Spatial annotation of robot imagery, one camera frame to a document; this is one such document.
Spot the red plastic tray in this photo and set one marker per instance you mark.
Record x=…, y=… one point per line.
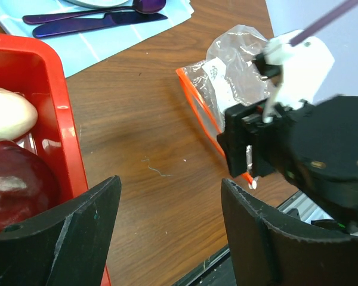
x=32, y=68

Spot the cream and blue plate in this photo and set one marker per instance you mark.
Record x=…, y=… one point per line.
x=97, y=3

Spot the purple spoon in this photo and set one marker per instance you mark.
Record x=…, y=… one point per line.
x=139, y=6

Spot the clear orange zip top bag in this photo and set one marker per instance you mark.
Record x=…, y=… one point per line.
x=226, y=77

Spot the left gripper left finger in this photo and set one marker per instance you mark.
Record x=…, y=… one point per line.
x=66, y=245

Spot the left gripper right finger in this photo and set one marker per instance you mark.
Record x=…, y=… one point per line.
x=270, y=247

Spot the purple knife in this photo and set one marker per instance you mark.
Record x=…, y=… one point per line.
x=75, y=25

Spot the dark red fruit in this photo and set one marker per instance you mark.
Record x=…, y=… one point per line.
x=28, y=187

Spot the blue checked cloth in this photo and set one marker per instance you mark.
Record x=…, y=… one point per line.
x=81, y=50

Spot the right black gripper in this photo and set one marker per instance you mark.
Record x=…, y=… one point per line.
x=315, y=148

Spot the white radish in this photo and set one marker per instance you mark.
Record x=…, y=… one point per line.
x=17, y=116

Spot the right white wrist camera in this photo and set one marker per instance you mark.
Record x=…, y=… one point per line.
x=297, y=71

